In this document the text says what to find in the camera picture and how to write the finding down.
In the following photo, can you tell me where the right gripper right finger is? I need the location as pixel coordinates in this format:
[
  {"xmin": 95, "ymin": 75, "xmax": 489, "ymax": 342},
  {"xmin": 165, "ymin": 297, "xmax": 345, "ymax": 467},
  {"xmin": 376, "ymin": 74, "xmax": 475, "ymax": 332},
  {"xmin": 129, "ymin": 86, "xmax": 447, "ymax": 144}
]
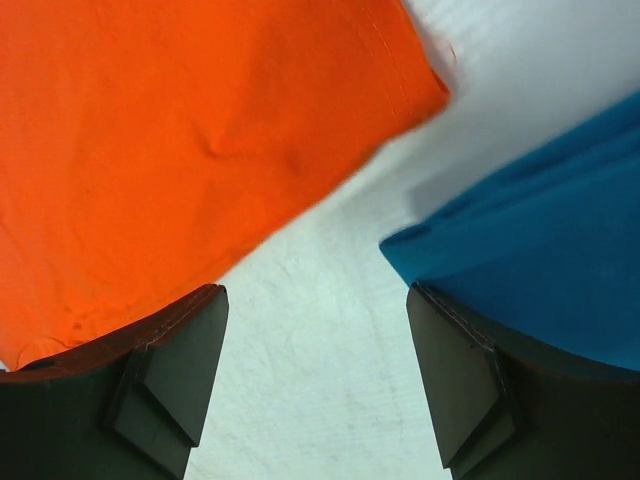
[{"xmin": 406, "ymin": 284, "xmax": 639, "ymax": 479}]

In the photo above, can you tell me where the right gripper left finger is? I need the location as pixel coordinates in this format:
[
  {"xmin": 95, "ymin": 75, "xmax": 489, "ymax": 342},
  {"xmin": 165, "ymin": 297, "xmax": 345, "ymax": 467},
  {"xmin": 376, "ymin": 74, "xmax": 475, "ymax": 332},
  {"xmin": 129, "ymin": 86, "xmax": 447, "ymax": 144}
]
[{"xmin": 1, "ymin": 285, "xmax": 229, "ymax": 479}]

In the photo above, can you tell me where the orange t shirt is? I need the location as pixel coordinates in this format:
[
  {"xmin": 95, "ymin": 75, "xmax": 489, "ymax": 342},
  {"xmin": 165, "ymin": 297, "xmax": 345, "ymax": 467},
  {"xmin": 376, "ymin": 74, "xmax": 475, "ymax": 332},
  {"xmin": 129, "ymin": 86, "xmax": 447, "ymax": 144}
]
[{"xmin": 1, "ymin": 1, "xmax": 450, "ymax": 369}]

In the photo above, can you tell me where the blue folded t shirt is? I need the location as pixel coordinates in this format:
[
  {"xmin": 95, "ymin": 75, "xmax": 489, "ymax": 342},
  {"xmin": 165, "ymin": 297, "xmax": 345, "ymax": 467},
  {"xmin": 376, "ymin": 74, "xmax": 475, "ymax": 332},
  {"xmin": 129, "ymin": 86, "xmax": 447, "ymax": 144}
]
[{"xmin": 380, "ymin": 95, "xmax": 639, "ymax": 370}]

